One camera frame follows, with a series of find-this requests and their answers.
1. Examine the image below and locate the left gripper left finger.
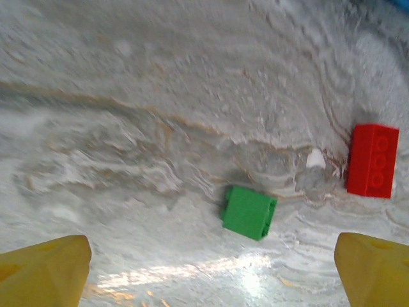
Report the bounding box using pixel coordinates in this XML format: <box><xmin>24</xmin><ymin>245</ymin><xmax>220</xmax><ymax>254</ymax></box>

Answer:
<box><xmin>0</xmin><ymin>235</ymin><xmax>93</xmax><ymax>307</ymax></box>

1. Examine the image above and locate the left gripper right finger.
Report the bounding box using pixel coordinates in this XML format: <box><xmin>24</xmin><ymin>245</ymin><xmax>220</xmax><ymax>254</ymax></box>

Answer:
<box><xmin>334</xmin><ymin>232</ymin><xmax>409</xmax><ymax>307</ymax></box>

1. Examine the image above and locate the red lego brick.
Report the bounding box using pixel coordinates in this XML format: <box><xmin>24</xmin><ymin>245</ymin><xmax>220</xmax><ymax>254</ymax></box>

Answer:
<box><xmin>346</xmin><ymin>123</ymin><xmax>400</xmax><ymax>200</ymax></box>

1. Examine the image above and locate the green lego brick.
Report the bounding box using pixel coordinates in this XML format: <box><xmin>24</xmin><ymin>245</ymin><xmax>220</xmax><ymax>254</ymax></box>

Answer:
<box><xmin>220</xmin><ymin>185</ymin><xmax>278</xmax><ymax>242</ymax></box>

